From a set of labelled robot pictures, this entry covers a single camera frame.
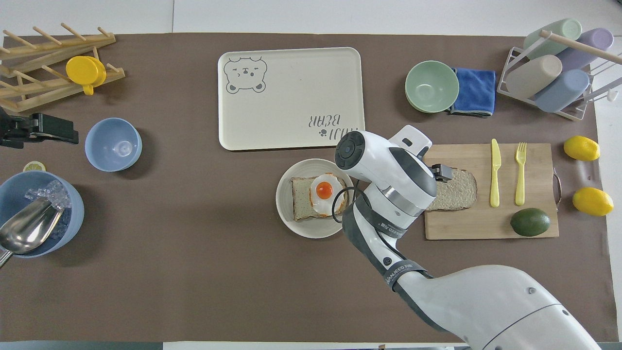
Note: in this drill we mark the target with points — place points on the clear ice cubes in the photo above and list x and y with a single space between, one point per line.
48 192

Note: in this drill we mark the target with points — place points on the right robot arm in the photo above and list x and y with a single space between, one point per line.
476 301

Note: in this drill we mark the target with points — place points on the lemon slice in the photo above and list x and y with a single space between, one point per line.
34 166

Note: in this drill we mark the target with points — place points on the cream tray with bear print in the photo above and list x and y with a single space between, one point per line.
291 97

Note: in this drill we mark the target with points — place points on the metal scoop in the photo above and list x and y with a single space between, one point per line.
26 228

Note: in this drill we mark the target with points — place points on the black stand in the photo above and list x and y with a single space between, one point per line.
48 129

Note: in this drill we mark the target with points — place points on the yellow plastic fork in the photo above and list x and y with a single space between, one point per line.
520 180

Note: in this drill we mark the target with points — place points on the wooden dish rack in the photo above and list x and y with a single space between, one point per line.
29 87

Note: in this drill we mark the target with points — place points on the cream round plate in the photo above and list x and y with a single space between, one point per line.
286 209

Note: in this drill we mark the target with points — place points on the wooden cutting board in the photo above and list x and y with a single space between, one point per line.
466 223

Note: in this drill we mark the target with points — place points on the small blue bowl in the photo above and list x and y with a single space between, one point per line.
113 145

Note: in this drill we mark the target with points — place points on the green avocado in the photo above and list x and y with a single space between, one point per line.
530 222

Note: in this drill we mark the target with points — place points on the beige cup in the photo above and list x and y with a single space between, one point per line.
532 77

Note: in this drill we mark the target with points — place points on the green bowl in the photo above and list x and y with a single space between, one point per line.
431 86

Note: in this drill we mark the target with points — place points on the fried egg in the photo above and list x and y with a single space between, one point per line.
324 190

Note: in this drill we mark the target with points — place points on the large blue ice bowl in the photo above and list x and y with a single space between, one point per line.
70 218

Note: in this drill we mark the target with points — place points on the blue cloth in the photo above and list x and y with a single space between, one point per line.
476 92

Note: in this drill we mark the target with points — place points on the purple cup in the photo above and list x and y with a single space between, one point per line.
590 46

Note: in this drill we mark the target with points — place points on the green cup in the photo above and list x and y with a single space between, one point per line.
554 39

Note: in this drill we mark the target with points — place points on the grey-blue cup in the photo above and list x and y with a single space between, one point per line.
563 91

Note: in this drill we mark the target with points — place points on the white bread slice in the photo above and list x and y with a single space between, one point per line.
300 199

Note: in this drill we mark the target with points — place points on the yellow cup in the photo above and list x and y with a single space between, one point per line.
83 71

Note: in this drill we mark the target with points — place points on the brown bread slice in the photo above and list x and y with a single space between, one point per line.
459 192

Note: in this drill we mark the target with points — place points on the yellow plastic knife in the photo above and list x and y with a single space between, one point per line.
495 175

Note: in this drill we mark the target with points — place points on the yellow lemon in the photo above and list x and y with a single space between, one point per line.
593 201
581 148

